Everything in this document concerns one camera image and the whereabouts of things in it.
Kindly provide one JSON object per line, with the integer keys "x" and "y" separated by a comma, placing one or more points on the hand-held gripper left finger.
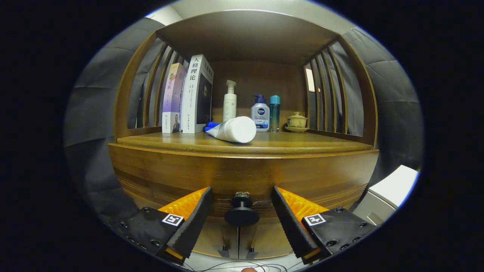
{"x": 194, "y": 226}

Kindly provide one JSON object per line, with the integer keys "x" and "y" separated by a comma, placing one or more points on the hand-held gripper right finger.
{"x": 291, "y": 226}

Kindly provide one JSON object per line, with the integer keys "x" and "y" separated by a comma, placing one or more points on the wooden drawer with black knob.
{"x": 245, "y": 170}

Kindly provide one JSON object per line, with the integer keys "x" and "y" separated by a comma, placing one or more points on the white squeeze tube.
{"x": 234, "y": 130}

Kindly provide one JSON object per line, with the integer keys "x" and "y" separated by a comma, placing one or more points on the wooden countertop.
{"x": 295, "y": 139}

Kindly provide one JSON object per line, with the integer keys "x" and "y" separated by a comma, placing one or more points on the wooden cabinet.
{"x": 245, "y": 34}

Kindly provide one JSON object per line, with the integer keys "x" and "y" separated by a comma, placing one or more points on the yellow saucer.
{"x": 297, "y": 129}

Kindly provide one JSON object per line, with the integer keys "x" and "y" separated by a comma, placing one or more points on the blue folded cloth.
{"x": 211, "y": 124}

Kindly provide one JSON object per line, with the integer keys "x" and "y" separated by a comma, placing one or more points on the yellow lidded teacup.
{"x": 297, "y": 121}

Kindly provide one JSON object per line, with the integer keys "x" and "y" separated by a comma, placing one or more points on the white bottle with blue pump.
{"x": 261, "y": 117}

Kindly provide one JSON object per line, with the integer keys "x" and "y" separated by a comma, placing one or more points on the slim teal bottle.
{"x": 275, "y": 113}

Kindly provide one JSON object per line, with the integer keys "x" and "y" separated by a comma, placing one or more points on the thick white book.
{"x": 191, "y": 98}

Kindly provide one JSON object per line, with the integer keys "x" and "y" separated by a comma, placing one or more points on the purple book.
{"x": 172, "y": 98}

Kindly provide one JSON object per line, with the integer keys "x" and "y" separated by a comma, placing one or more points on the black backdrop cloth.
{"x": 94, "y": 113}

